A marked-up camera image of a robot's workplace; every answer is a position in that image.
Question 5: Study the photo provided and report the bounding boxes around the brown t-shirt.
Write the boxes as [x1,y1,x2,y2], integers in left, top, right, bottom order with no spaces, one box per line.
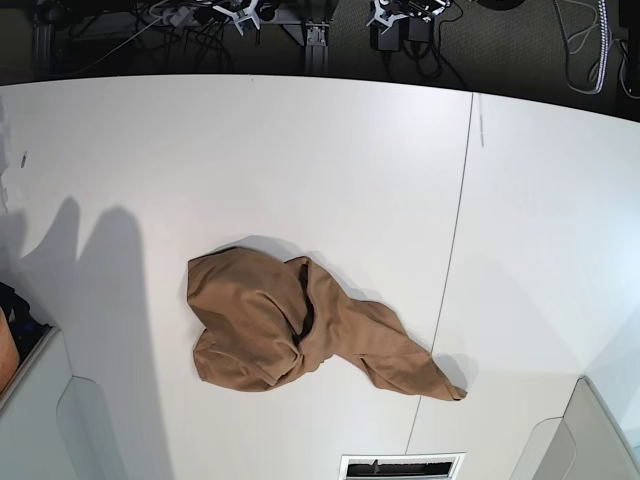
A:
[186,247,466,401]

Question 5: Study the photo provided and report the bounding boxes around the black power adapter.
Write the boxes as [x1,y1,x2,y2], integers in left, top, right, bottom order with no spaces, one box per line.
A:
[369,21,401,52]

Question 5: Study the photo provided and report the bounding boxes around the orange fabric item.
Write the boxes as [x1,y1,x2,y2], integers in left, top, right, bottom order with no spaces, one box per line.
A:
[0,311,20,393]

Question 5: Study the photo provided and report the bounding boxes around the aluminium frame post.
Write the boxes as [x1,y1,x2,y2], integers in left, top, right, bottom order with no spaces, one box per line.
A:
[302,22,330,77]

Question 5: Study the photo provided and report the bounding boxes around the grey coiled cable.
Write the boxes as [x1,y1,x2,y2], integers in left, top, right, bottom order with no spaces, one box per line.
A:
[552,0,609,96]

